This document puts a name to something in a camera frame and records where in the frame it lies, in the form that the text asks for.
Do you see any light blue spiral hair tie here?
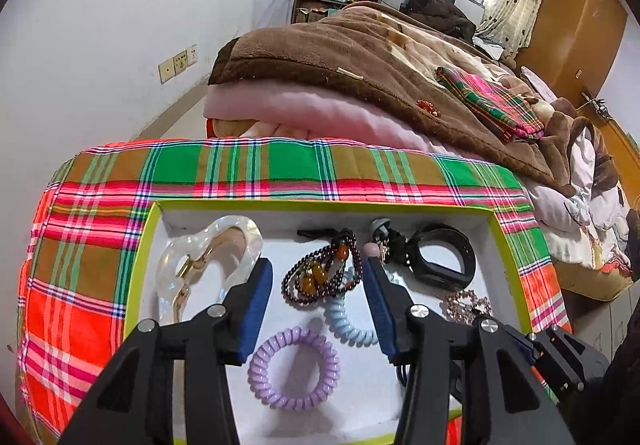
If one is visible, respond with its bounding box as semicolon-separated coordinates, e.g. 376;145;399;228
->
323;269;402;347

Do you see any yellow-green cardboard box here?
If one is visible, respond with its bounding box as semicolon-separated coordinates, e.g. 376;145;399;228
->
122;199;539;445

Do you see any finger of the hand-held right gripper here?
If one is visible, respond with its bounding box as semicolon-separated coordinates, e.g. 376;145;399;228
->
522;327;611;406

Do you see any wooden wardrobe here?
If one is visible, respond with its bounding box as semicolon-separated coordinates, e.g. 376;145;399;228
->
515;0;629;109

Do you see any black fitness band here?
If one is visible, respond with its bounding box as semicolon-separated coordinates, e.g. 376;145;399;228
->
407;223;476;290

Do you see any purple spiral hair tie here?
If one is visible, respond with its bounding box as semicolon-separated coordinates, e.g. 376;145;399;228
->
248;326;341;411

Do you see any cardboard carton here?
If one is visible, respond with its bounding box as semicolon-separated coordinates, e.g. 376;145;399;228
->
552;260;634;302

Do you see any dark beaded bracelet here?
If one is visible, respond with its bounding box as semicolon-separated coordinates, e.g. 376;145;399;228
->
280;227;362;309

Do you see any pink blanket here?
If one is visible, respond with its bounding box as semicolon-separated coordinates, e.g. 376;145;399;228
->
203;82;482;162

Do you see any black keychain with grey cap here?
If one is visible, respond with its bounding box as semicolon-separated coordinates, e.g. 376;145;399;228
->
366;218;412;272

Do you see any white floral quilt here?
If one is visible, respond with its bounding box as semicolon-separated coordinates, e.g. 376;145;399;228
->
520;125;640;277

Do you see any rhinestone hair ornament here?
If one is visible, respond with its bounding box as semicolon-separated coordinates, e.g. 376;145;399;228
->
442;288;494;324

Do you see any folded plaid cloth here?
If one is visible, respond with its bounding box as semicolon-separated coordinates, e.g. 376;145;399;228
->
434;66;546;144

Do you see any clear hair claw clip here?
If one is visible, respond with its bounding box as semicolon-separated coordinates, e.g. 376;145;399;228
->
155;215;265;324

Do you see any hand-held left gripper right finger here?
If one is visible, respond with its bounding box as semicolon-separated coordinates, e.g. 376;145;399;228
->
365;256;578;445

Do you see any brown fleece blanket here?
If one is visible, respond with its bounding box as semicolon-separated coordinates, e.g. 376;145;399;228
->
207;0;621;199

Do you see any dark brown jacket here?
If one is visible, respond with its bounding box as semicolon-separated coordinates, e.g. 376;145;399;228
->
400;0;476;41

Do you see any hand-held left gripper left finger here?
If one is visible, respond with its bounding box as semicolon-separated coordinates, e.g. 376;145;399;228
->
56;258;275;445

